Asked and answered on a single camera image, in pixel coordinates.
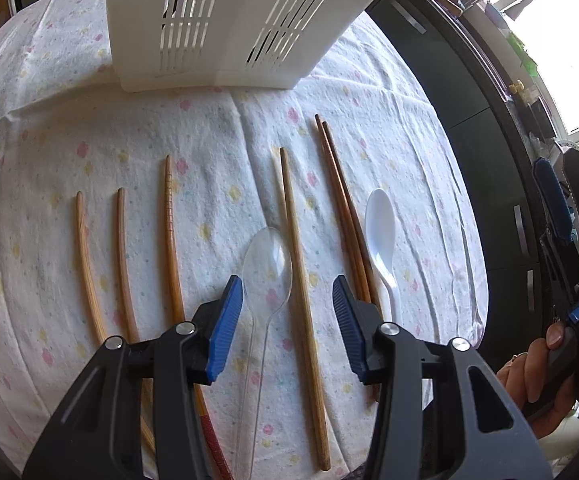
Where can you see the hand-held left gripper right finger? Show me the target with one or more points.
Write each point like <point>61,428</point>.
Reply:
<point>347,330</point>

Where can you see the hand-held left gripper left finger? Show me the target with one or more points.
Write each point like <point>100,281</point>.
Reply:
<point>224,330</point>

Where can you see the plain brown wooden chopstick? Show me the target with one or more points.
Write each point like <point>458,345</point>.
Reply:
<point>299,285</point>

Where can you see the clear plastic spoon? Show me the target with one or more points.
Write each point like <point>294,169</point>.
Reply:
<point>268,260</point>

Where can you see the ridged chopstick with red end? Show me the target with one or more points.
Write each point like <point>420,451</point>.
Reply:
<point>172,240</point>

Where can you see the white plastic spoon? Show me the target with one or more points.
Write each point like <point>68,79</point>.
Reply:
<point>380,225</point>

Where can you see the light bamboo chopstick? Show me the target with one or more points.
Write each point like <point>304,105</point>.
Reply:
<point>124,260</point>
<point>86,260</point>

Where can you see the dark brown chopstick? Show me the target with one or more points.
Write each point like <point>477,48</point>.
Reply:
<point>346,195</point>
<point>338,195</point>

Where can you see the white slotted utensil holder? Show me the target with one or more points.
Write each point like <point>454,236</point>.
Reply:
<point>134,20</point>

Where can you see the person's right hand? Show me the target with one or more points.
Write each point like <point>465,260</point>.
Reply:
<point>524,375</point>

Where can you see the dark green sink cabinets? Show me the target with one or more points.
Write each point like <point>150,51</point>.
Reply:
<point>444,85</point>

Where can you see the kitchen window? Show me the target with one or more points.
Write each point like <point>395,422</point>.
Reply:
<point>569,35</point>

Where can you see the white floral tablecloth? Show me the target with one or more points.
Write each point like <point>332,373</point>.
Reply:
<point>44,135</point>

